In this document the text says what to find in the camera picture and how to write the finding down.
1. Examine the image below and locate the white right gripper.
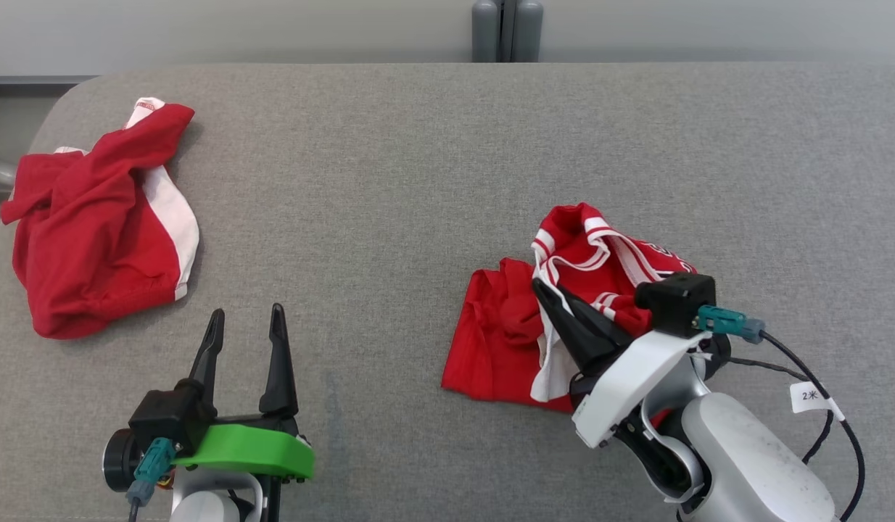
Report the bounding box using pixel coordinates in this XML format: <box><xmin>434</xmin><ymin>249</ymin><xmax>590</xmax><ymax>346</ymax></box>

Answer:
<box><xmin>531</xmin><ymin>278</ymin><xmax>731</xmax><ymax>450</ymax></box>

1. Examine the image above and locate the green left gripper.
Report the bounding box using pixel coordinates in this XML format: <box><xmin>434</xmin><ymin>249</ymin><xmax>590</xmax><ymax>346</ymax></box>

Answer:
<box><xmin>102</xmin><ymin>303</ymin><xmax>316</xmax><ymax>494</ymax></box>

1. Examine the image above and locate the red basketball jersey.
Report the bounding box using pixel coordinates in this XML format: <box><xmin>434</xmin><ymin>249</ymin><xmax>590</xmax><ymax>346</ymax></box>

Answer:
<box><xmin>442</xmin><ymin>203</ymin><xmax>699</xmax><ymax>415</ymax></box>

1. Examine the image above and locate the red shirt with white trim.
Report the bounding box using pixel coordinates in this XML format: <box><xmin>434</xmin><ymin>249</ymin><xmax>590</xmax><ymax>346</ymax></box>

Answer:
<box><xmin>0</xmin><ymin>96</ymin><xmax>200</xmax><ymax>340</ymax></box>

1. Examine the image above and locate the right camera cable teal plug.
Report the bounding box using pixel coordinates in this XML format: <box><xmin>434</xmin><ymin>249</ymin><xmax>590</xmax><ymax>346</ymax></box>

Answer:
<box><xmin>694</xmin><ymin>304</ymin><xmax>867</xmax><ymax>522</ymax></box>

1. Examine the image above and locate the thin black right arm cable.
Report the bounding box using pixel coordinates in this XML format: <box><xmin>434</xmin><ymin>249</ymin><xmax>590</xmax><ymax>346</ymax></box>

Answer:
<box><xmin>729</xmin><ymin>355</ymin><xmax>834</xmax><ymax>466</ymax></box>

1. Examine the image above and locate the white cable label tag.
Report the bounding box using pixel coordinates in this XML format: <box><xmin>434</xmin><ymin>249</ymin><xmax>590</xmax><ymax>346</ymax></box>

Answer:
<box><xmin>789</xmin><ymin>381</ymin><xmax>846</xmax><ymax>423</ymax></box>

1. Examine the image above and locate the grey double partition post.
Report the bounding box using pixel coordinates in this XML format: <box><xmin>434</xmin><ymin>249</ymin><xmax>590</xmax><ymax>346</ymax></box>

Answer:
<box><xmin>471</xmin><ymin>0</ymin><xmax>545</xmax><ymax>64</ymax></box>

